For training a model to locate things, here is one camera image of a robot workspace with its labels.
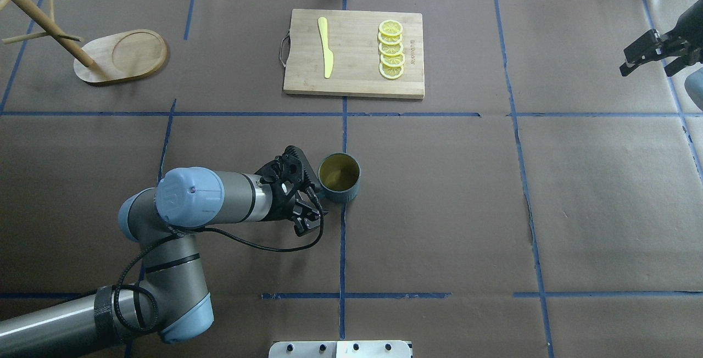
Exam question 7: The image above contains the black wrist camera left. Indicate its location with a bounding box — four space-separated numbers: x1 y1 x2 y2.
255 146 310 192

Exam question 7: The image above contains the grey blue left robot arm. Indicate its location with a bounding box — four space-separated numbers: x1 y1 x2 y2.
2 163 326 357

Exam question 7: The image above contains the yellow plastic knife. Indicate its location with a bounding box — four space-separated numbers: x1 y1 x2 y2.
318 16 334 79

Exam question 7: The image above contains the dark blue HOME mug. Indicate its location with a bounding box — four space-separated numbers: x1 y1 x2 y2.
318 152 361 204

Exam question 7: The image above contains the bamboo cutting board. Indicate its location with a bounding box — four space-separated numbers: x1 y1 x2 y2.
283 9 425 100

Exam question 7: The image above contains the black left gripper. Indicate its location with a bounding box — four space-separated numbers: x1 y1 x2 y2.
266 175 329 236

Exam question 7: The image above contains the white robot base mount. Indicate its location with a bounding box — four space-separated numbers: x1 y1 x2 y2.
268 340 414 357

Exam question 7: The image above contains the lemon slice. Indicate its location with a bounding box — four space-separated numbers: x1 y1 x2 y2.
377 32 403 46
379 53 406 68
378 63 404 80
377 19 404 37
378 43 404 56

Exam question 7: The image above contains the wooden cup storage rack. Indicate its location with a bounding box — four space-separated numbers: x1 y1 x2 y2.
2 0 169 86

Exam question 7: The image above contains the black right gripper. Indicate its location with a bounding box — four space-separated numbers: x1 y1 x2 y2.
620 0 702 77

